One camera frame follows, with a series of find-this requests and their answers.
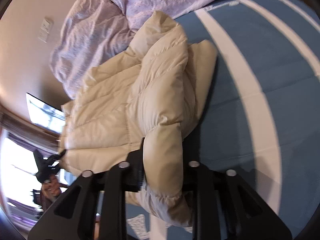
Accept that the white wall socket plate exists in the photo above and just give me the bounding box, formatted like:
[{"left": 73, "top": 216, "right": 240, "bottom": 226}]
[{"left": 38, "top": 18, "right": 54, "bottom": 43}]

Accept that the blue white striped bedsheet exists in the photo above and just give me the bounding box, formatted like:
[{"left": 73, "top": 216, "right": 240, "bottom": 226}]
[{"left": 94, "top": 0, "right": 320, "bottom": 240}]

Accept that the window with dark frame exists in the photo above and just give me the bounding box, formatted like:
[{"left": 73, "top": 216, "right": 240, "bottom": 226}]
[{"left": 1, "top": 93, "right": 66, "bottom": 213}]

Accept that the lilac floral duvet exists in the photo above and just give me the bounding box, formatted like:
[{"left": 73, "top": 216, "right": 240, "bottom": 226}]
[{"left": 49, "top": 0, "right": 215, "bottom": 98}]

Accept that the cream quilted down jacket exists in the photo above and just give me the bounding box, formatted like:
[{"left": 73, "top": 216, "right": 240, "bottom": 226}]
[{"left": 60, "top": 11, "right": 217, "bottom": 227}]

